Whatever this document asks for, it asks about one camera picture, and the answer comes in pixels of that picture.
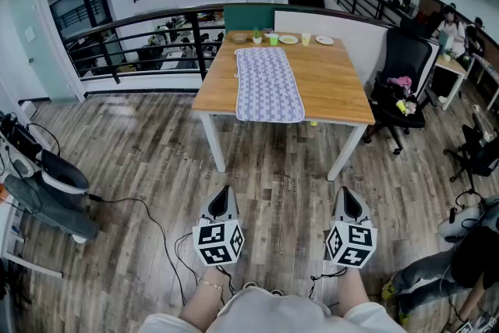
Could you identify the small bright yellow cup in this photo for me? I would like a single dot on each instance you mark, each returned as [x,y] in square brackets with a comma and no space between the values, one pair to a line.
[400,106]

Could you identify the small potted plant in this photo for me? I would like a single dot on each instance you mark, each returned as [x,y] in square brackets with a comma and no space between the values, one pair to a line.
[257,39]

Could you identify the white plate with yellow food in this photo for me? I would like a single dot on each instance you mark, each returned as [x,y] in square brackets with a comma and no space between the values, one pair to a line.
[288,39]

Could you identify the small purple pot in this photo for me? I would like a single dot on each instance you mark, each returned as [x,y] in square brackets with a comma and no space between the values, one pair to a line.
[268,34]

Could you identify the white shelf frame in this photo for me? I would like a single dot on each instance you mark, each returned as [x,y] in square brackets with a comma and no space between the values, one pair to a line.
[31,263]

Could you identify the green partition panel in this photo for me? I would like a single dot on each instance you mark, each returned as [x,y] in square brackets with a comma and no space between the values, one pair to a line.
[247,17]

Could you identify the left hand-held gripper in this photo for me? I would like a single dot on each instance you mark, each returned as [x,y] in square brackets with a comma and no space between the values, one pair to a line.
[218,243]

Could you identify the white desk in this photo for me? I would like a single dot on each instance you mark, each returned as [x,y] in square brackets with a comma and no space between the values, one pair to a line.
[452,66]

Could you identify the white partition panel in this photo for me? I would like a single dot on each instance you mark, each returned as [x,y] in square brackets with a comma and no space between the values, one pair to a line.
[331,25]

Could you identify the pink cloth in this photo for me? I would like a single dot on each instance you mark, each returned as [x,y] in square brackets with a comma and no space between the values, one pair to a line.
[401,81]

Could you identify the small flower bunch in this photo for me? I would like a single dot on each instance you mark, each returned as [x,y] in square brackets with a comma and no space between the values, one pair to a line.
[410,107]

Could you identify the person's left forearm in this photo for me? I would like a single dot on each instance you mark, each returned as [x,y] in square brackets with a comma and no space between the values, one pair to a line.
[204,304]

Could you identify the white plate with pink food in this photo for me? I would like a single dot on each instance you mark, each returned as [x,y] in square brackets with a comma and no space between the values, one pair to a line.
[324,40]

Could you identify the person's beige shirt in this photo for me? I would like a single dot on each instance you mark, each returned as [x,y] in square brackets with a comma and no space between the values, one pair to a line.
[273,314]

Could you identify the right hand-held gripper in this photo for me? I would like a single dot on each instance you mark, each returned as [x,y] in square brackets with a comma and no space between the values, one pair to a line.
[351,245]

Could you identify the person's right forearm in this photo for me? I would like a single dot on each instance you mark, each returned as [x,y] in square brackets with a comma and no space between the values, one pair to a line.
[352,292]

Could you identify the brown bowl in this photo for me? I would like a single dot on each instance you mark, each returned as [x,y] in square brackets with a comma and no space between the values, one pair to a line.
[239,38]

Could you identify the purple patterned towel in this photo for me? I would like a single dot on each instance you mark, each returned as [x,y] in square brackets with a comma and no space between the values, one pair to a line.
[269,86]

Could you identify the black office chair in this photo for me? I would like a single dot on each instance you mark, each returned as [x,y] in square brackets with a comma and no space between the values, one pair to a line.
[479,156]
[409,54]

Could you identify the frosted glass door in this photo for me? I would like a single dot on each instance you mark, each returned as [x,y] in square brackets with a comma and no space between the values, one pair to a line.
[39,47]

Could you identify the green cup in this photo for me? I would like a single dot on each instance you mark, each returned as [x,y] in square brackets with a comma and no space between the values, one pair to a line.
[274,40]

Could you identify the pale yellow cup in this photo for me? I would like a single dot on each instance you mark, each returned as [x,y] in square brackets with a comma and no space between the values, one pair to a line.
[306,39]

